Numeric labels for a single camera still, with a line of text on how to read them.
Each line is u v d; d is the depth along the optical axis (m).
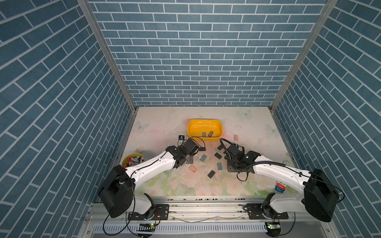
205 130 1.08
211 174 0.87
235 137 1.03
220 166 0.90
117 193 0.41
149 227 0.72
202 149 0.97
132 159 0.80
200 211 0.75
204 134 1.05
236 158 0.64
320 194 0.42
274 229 0.74
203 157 0.94
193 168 0.89
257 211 0.73
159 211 0.74
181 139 0.76
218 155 0.92
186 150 0.64
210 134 1.04
